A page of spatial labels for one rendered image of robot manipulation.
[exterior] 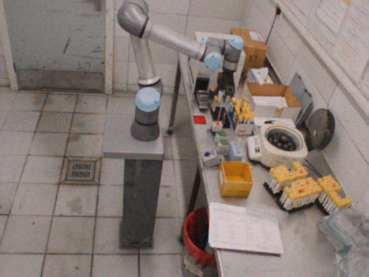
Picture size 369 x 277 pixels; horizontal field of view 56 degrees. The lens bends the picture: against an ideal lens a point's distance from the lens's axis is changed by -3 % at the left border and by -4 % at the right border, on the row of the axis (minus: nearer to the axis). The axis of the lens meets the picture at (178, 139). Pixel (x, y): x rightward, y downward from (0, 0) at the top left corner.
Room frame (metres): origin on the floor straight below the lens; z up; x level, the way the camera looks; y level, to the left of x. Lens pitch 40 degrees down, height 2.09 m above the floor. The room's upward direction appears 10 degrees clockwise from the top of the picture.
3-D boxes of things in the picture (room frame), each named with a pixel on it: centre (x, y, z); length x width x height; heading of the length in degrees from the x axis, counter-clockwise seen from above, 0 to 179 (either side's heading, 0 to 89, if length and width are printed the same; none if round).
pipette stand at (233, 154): (1.32, -0.29, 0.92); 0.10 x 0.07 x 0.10; 13
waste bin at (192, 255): (1.23, -0.30, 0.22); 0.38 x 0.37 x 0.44; 12
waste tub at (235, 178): (1.16, -0.29, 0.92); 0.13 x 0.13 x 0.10; 8
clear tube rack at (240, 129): (1.66, -0.33, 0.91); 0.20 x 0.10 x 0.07; 12
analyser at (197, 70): (2.04, -0.15, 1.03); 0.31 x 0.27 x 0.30; 12
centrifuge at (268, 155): (1.44, -0.52, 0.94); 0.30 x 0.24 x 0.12; 93
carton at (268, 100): (1.81, -0.50, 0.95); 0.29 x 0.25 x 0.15; 102
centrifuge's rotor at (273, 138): (1.44, -0.53, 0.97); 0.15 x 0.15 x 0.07
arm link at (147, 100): (1.41, 0.17, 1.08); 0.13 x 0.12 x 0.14; 2
